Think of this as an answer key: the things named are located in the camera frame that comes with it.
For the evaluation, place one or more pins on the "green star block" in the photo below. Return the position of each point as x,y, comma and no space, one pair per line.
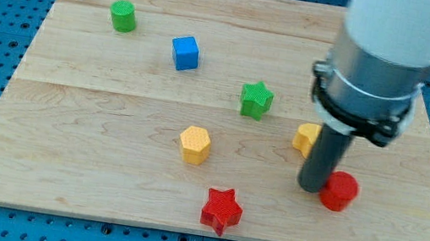
256,99

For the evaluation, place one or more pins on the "yellow hexagon block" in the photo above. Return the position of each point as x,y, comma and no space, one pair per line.
194,145

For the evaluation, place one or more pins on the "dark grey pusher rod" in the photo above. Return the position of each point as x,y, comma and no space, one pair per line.
328,149

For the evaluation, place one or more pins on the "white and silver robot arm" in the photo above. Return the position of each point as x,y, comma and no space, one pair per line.
371,77

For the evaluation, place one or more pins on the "red cylinder block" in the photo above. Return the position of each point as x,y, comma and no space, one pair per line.
339,191

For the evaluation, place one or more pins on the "wooden board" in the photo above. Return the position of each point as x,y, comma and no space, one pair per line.
90,124

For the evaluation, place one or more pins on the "red star block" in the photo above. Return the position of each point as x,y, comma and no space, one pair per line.
221,210

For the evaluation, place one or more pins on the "green cylinder block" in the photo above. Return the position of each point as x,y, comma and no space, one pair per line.
123,16

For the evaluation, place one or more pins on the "blue cube block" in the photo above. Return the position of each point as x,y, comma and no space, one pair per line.
185,53

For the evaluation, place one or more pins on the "yellow heart block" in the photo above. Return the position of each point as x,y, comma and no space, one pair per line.
305,138

